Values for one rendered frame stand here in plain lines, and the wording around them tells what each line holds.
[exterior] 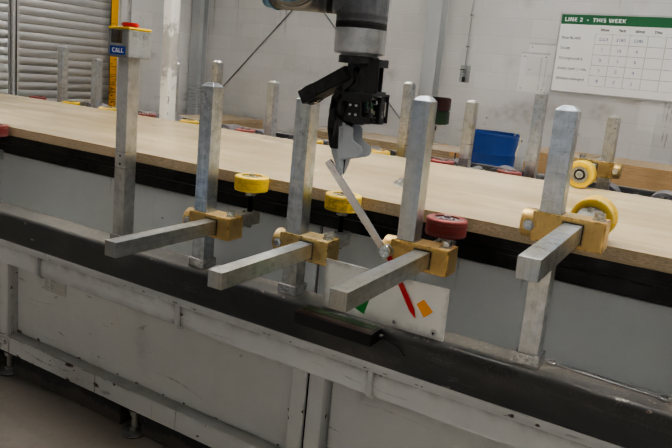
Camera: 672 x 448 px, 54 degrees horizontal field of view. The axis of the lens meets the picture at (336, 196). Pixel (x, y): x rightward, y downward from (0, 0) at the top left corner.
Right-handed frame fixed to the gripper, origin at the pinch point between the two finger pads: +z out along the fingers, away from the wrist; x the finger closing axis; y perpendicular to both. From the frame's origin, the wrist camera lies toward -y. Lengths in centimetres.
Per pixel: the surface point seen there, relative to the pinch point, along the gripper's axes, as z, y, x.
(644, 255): 10, 51, 23
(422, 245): 12.7, 15.9, 5.3
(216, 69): -14, -129, 115
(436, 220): 9.1, 15.4, 12.2
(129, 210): 21, -62, 8
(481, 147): 46, -149, 557
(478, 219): 9.7, 20.1, 23.3
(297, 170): 3.1, -12.9, 5.9
